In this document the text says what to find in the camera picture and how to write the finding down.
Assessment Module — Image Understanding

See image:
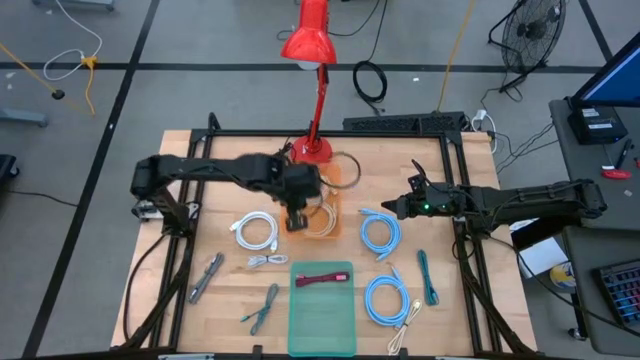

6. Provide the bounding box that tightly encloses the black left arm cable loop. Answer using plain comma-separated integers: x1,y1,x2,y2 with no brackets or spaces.
327,151,362,190

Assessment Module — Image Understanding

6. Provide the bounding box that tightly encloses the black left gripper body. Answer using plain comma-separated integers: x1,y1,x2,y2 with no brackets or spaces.
272,162,322,216

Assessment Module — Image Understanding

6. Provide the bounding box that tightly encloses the grey furniture foot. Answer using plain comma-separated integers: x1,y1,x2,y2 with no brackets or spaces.
0,107,50,129

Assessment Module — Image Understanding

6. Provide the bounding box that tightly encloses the small white cable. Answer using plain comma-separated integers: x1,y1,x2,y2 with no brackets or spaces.
247,253,290,269

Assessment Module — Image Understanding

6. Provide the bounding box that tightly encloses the white plug with cable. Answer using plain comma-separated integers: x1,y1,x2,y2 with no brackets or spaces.
470,108,499,154

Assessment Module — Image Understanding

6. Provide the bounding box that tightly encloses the grey side desk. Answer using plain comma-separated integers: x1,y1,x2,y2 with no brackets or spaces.
548,97,640,356

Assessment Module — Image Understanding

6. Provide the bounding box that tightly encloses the round yellow blue object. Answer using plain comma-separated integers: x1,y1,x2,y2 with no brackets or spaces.
549,260,577,291

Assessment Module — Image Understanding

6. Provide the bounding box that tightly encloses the red desk lamp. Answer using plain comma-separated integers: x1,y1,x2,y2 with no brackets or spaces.
279,0,339,165

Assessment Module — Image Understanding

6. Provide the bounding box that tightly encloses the red cable tie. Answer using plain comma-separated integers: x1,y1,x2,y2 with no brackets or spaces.
295,271,351,289

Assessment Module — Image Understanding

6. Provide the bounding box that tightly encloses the grey braided cable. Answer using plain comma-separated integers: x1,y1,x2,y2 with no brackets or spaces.
188,252,225,305

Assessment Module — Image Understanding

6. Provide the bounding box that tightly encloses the black right arm cable loop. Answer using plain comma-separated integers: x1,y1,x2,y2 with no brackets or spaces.
410,158,431,186

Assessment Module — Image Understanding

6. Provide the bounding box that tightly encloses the green translucent plastic tray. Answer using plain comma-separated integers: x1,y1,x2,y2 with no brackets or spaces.
287,259,358,358

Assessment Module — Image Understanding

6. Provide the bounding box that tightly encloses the orange hanging cable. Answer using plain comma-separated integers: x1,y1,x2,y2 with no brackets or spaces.
435,0,479,114

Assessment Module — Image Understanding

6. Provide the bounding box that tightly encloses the orange translucent plastic tray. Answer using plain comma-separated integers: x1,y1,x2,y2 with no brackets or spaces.
279,162,345,240

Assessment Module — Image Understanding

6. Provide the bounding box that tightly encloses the silver arm base bracket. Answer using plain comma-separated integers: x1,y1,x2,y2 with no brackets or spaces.
132,200,164,221

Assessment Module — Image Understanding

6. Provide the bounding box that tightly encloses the black pen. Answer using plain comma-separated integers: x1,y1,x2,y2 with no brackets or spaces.
615,138,632,170

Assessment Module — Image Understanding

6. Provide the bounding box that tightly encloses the colourful backlit keyboard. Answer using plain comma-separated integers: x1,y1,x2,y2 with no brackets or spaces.
594,257,640,329

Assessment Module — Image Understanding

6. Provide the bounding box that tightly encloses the black box with labels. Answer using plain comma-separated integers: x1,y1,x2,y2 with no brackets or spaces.
567,104,629,146

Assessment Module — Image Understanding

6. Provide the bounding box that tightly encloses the black coiled floor cable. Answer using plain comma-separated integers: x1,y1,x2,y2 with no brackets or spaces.
352,59,389,116

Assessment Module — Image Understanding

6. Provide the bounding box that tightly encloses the light blue cable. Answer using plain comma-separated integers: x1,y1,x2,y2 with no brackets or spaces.
358,208,403,263
363,266,411,329

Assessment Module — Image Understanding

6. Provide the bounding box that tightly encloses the black floor fan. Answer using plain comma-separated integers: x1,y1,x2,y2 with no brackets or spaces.
487,0,569,94

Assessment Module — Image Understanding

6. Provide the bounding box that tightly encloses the blue black braided cable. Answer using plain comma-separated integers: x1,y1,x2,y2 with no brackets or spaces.
240,283,280,336

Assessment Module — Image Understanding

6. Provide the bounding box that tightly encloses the cream thin bundled cable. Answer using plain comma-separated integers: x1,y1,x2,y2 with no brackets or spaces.
387,298,424,357

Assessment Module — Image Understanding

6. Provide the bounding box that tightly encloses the black perforated box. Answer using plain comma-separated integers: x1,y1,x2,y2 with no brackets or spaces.
342,110,467,135

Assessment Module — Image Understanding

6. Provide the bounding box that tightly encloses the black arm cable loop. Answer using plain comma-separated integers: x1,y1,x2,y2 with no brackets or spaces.
327,151,362,190
410,158,431,186

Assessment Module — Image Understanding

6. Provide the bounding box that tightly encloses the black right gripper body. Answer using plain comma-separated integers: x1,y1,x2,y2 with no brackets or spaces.
399,182,456,220

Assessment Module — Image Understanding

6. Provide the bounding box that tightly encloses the white floor cable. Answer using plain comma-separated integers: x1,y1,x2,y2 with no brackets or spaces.
42,0,104,81

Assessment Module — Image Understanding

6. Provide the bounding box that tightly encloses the black aluminium table frame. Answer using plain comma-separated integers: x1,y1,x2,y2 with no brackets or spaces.
117,112,539,360

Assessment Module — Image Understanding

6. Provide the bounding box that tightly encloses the computer monitor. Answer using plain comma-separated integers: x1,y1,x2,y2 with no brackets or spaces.
569,44,640,109

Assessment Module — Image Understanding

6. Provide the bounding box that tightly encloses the white paper sheet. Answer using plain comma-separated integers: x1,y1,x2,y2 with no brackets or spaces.
517,235,571,279

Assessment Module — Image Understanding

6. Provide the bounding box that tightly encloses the yellow floor cable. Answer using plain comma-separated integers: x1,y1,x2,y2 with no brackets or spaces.
0,42,99,116

